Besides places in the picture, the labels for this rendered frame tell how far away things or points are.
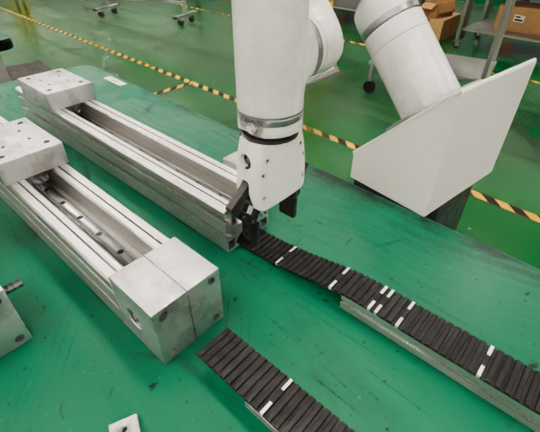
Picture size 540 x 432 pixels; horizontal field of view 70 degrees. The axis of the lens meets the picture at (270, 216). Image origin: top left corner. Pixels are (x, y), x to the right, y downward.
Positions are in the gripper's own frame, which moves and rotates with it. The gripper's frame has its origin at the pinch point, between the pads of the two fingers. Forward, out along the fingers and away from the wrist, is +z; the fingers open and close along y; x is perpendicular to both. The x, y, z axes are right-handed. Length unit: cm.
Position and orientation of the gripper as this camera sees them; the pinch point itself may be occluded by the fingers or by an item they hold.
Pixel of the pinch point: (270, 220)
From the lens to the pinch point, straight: 60.4
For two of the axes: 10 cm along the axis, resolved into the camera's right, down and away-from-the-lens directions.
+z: 0.0, 7.9, 6.2
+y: 6.7, -4.6, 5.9
